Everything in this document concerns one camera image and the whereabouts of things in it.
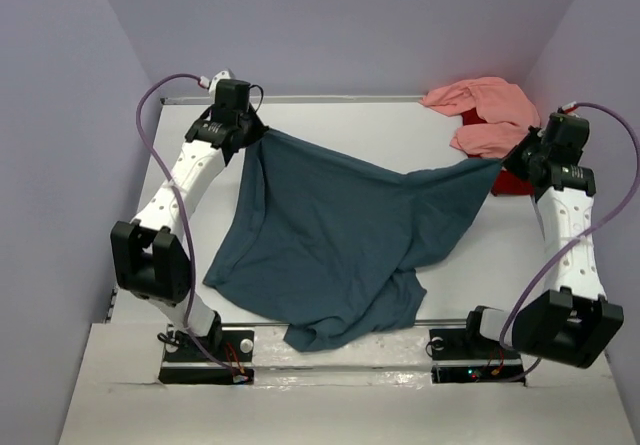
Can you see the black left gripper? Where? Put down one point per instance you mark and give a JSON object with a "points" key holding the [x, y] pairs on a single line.
{"points": [[258, 129]]}

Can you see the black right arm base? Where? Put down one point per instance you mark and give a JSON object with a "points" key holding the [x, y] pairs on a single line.
{"points": [[460, 355]]}

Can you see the pink t shirt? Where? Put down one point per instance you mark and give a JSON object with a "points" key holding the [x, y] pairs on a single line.
{"points": [[505, 113]]}

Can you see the metal left side rail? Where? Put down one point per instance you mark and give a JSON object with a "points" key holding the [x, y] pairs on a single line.
{"points": [[112, 303]]}

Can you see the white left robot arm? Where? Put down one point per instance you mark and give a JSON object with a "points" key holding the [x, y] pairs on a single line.
{"points": [[153, 253]]}

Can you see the metal back table rail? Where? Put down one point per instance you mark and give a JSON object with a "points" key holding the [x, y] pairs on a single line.
{"points": [[303, 99]]}

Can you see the red t shirt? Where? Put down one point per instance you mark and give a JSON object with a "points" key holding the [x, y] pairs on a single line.
{"points": [[506, 184]]}

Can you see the metal table rail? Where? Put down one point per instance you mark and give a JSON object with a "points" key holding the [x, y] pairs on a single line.
{"points": [[303, 99], [437, 323]]}

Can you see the teal blue t shirt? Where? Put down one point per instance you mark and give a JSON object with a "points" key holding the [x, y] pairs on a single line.
{"points": [[329, 244]]}

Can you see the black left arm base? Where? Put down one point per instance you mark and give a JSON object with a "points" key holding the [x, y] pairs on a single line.
{"points": [[225, 360]]}

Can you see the metal front table rail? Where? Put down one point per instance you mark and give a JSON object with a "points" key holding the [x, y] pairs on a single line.
{"points": [[437, 323]]}

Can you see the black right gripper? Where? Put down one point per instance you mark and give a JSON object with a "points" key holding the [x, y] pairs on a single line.
{"points": [[513, 161]]}

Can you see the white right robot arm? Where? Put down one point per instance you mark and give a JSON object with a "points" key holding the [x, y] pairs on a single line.
{"points": [[572, 321]]}

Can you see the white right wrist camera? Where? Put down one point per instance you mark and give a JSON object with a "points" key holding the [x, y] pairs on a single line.
{"points": [[569, 109]]}

